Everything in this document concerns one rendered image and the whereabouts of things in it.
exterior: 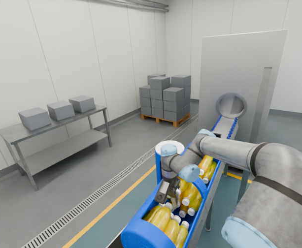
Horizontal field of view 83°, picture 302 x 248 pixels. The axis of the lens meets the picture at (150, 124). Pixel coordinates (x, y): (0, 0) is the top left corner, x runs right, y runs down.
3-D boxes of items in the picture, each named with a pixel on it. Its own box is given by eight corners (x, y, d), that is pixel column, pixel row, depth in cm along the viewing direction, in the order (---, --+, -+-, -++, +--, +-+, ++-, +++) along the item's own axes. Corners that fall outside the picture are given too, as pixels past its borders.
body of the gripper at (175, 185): (181, 187, 89) (181, 170, 84) (174, 200, 82) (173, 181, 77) (167, 182, 93) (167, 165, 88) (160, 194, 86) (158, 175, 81)
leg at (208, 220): (211, 228, 194) (216, 186, 168) (209, 232, 190) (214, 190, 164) (205, 225, 197) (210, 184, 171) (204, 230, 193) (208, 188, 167)
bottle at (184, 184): (189, 177, 114) (178, 197, 100) (182, 169, 115) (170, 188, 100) (197, 173, 109) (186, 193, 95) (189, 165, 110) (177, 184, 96)
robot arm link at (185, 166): (201, 156, 64) (181, 144, 72) (184, 181, 63) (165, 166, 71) (209, 164, 69) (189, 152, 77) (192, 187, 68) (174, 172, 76)
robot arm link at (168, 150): (168, 154, 70) (155, 146, 76) (168, 175, 74) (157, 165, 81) (182, 147, 74) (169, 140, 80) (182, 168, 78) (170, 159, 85)
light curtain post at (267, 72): (241, 208, 215) (272, 67, 145) (240, 211, 210) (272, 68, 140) (236, 206, 218) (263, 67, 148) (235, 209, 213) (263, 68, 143)
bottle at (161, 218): (150, 248, 75) (169, 215, 89) (157, 245, 71) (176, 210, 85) (139, 236, 77) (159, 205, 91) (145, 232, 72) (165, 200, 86)
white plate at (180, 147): (150, 145, 168) (150, 146, 168) (166, 159, 146) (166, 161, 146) (172, 137, 180) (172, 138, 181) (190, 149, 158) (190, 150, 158)
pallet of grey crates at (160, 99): (190, 116, 494) (191, 75, 445) (176, 127, 438) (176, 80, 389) (156, 110, 564) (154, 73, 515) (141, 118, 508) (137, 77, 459)
